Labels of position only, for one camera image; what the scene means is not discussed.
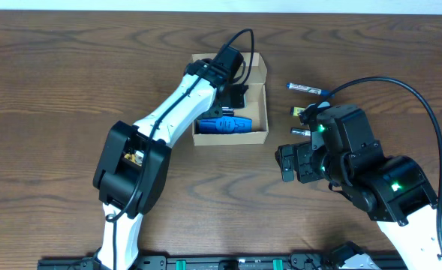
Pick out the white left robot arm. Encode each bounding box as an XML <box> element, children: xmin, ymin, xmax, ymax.
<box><xmin>93</xmin><ymin>44</ymin><xmax>244</xmax><ymax>269</ymax></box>

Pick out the cardboard box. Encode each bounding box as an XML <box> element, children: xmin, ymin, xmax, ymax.
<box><xmin>191</xmin><ymin>52</ymin><xmax>269</xmax><ymax>146</ymax></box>

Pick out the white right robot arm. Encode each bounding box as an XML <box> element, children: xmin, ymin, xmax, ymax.
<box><xmin>275</xmin><ymin>104</ymin><xmax>442</xmax><ymax>269</ymax></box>

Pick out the blue whiteboard marker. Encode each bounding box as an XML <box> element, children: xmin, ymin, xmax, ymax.
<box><xmin>286</xmin><ymin>82</ymin><xmax>329</xmax><ymax>97</ymax></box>

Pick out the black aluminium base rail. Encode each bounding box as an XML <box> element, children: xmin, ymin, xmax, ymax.
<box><xmin>37</xmin><ymin>251</ymin><xmax>409</xmax><ymax>270</ymax></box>

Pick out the black whiteboard marker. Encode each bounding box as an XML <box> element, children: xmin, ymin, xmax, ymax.
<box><xmin>290</xmin><ymin>127</ymin><xmax>311</xmax><ymax>137</ymax></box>

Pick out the correction tape dispenser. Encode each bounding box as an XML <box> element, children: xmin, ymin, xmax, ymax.
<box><xmin>124</xmin><ymin>151</ymin><xmax>144</xmax><ymax>166</ymax></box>

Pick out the yellow highlighter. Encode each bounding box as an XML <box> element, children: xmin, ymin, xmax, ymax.
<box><xmin>290</xmin><ymin>106</ymin><xmax>305</xmax><ymax>116</ymax></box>

